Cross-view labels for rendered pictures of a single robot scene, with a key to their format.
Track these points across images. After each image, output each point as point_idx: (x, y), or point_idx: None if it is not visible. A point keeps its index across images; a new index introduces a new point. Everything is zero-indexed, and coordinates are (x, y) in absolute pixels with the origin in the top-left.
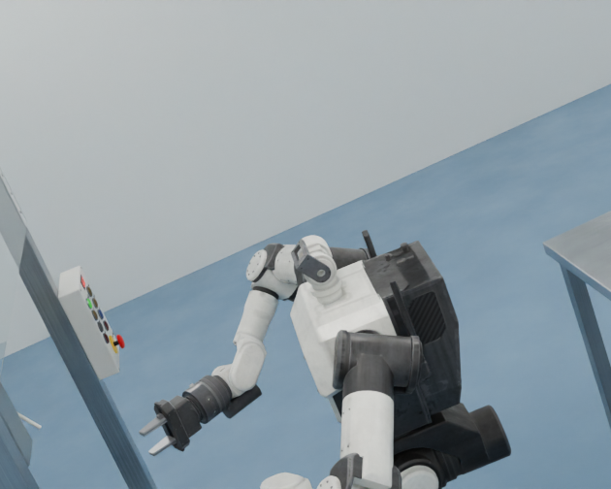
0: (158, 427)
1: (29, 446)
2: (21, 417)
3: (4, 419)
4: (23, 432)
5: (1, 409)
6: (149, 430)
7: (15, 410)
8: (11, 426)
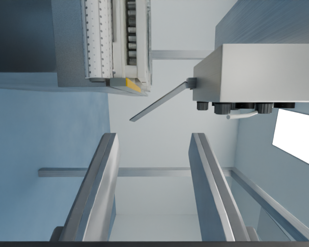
0: (208, 182)
1: (226, 79)
2: (244, 113)
3: (288, 43)
4: (242, 86)
5: (297, 50)
6: (209, 150)
7: (265, 96)
8: (272, 53)
